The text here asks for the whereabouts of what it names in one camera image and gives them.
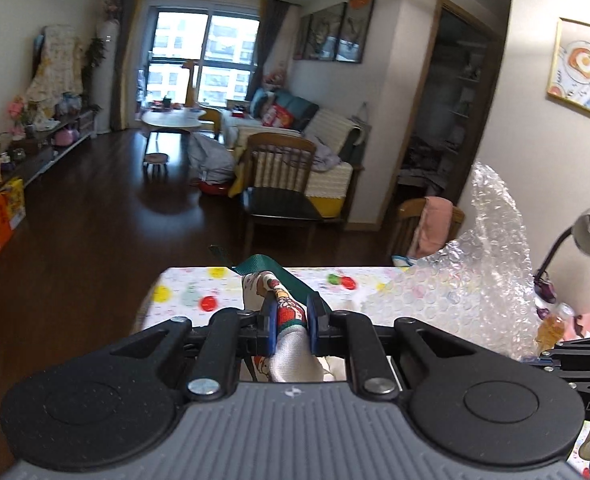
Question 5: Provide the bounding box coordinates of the orange drink bottle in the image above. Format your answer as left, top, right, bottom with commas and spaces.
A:
534, 302, 576, 357

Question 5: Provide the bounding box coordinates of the red cushion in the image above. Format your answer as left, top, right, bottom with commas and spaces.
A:
262, 102, 296, 129

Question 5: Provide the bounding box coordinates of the pink towel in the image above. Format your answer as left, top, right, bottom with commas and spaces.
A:
407, 196, 454, 260

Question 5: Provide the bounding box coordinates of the cream knitted blanket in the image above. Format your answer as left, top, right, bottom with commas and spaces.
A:
302, 108, 361, 149

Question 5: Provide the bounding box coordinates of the yellow printed cover cloth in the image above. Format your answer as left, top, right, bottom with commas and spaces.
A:
24, 24, 86, 117

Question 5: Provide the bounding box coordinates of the yellow cardboard box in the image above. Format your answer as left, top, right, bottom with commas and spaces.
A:
0, 177, 26, 227

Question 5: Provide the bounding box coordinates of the grey clothing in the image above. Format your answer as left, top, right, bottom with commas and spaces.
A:
285, 134, 344, 174

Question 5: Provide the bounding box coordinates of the large window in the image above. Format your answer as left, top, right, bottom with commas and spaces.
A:
147, 7, 261, 107

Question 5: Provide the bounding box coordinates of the pink flower bouquet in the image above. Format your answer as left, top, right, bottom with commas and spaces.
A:
7, 97, 32, 137

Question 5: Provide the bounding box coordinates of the printed cloth pouch green ribbon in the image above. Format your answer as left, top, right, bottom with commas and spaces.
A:
209, 244, 347, 384

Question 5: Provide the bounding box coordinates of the pink stuffed toy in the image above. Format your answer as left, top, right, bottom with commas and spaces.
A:
263, 62, 289, 86

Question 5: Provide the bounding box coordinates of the narrow dark wall picture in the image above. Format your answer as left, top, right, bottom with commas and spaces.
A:
293, 13, 314, 60

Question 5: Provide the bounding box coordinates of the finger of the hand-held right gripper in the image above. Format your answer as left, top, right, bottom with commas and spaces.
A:
550, 333, 590, 356
522, 352, 590, 387

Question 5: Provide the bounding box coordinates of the framed fried egg picture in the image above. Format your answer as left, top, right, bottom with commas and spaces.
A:
546, 17, 590, 121

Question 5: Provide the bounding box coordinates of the small round stool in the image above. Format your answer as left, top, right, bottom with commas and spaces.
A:
142, 152, 170, 176

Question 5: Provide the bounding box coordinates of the grey fabric bag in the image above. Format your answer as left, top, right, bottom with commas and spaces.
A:
187, 133, 239, 186

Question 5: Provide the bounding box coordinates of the dark wall picture orange corner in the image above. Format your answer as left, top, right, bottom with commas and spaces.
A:
335, 0, 377, 65

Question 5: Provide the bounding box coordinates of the wooden door frame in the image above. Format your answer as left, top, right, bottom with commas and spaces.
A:
377, 0, 506, 234

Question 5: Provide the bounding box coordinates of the teal sofa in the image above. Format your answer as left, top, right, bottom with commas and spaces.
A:
222, 88, 366, 219

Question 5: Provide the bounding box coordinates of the grey yellow curtain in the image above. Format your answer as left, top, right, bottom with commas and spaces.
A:
109, 0, 144, 134
247, 0, 301, 104

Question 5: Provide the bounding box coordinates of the long television cabinet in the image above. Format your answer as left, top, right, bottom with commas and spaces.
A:
0, 107, 98, 187

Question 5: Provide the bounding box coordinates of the white standing air conditioner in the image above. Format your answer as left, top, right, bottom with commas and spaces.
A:
97, 17, 121, 133

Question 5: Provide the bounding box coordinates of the yellow small chair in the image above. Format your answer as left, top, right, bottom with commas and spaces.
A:
197, 104, 224, 141

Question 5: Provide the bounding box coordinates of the yellow giraffe toy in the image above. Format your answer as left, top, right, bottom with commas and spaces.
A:
181, 58, 200, 109

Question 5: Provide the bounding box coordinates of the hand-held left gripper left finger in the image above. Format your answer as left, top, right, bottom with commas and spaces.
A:
107, 295, 280, 402

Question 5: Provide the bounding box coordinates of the balloon print tablecloth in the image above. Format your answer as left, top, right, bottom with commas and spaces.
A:
132, 264, 590, 480

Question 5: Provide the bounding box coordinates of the green potted plant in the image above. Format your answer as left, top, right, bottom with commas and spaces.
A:
82, 35, 108, 92

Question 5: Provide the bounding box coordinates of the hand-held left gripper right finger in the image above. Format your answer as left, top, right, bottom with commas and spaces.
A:
306, 291, 482, 397

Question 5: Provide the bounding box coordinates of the wooden coffee table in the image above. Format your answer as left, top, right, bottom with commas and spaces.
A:
141, 108, 211, 154

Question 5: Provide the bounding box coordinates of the wooden chair black seat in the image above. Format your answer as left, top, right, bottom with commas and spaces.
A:
239, 132, 327, 257

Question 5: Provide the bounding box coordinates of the wide dark wall picture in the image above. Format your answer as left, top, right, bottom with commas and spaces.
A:
307, 2, 347, 61

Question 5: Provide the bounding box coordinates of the clear bubble wrap sheet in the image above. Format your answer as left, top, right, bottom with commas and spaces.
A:
359, 162, 549, 362

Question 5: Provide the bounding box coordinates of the red basin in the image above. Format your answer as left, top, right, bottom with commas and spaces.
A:
197, 179, 234, 196

